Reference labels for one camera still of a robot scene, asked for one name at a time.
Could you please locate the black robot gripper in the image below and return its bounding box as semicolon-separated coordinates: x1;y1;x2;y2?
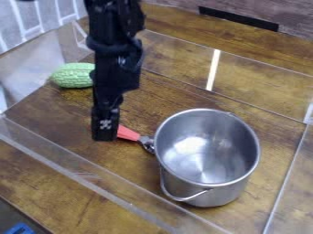
86;29;143;142

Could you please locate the pink handled metal spoon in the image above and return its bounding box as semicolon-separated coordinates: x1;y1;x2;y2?
117;125;153;154

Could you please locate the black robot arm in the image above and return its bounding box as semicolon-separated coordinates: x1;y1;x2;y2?
84;0;145;142

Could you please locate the stainless steel pot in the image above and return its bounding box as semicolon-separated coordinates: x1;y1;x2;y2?
153;108;260;207

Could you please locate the blue object at corner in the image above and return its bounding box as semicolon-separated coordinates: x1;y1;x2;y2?
4;223;36;234

